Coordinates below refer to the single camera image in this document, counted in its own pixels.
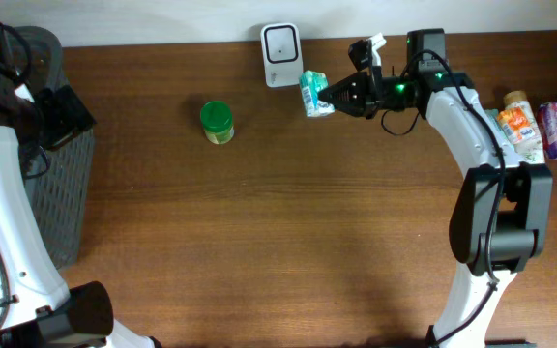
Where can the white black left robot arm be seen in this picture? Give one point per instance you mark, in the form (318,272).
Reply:
(37,306)

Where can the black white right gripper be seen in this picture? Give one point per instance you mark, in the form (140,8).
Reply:
(366,96)

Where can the green cup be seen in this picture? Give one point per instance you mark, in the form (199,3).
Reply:
(217,122)

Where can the white pouch with cork cap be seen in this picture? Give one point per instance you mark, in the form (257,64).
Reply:
(531,149)

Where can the orange tissue pack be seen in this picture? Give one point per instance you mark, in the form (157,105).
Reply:
(515,125)

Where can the teal wet wipes pack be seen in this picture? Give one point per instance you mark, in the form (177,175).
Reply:
(492,116)

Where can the grey plastic mesh basket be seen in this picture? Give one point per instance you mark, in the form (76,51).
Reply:
(61,193)

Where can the small green tissue pack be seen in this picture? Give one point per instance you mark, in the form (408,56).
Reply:
(311,83)

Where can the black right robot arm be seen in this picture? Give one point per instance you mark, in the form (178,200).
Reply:
(501,214)

